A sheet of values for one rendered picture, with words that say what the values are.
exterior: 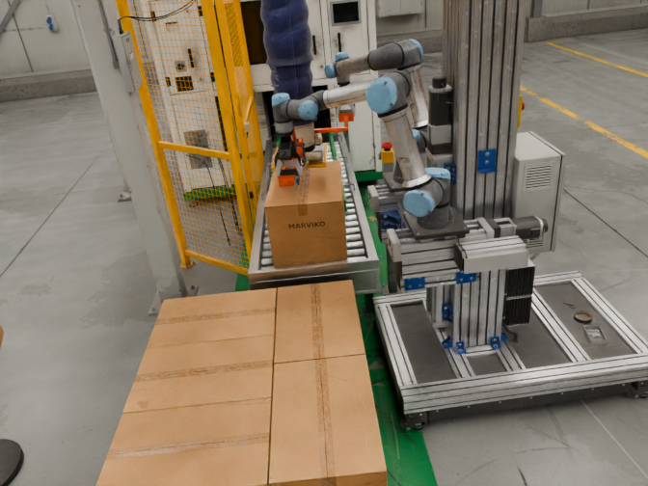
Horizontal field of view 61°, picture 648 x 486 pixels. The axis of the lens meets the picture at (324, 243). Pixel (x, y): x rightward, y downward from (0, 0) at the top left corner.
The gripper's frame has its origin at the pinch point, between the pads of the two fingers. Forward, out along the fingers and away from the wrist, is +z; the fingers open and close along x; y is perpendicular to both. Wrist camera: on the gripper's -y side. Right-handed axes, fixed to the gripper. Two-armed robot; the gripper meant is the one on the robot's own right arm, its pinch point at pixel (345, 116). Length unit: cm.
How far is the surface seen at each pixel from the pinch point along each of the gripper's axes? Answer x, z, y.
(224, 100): -70, -14, -7
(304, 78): -19, -31, 37
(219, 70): -70, -31, -6
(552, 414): 88, 122, 119
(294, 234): -32, 44, 60
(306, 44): -17, -46, 36
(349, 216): -3, 67, -4
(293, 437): -28, 68, 174
